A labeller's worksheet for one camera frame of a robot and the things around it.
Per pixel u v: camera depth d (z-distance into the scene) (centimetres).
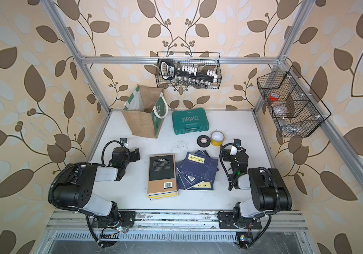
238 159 71
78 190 45
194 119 109
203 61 91
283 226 74
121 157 75
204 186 83
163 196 77
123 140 84
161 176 81
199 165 85
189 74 83
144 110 114
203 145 101
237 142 77
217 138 104
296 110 73
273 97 81
